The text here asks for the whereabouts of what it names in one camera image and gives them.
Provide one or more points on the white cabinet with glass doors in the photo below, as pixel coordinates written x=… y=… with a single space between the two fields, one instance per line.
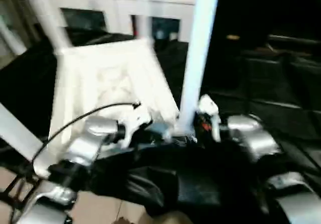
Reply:
x=110 y=3

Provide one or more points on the small tan label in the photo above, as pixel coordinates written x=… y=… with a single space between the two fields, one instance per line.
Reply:
x=232 y=37

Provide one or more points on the black work mat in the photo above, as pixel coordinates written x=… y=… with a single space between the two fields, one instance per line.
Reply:
x=271 y=98

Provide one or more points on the black stand frame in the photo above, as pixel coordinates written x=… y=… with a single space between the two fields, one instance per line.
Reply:
x=15 y=194

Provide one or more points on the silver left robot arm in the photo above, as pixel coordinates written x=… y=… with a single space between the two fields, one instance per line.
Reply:
x=75 y=158

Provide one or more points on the dark low shelf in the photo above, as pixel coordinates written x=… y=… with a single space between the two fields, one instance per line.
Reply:
x=296 y=40

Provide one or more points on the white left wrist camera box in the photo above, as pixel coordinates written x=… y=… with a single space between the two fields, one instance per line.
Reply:
x=135 y=123

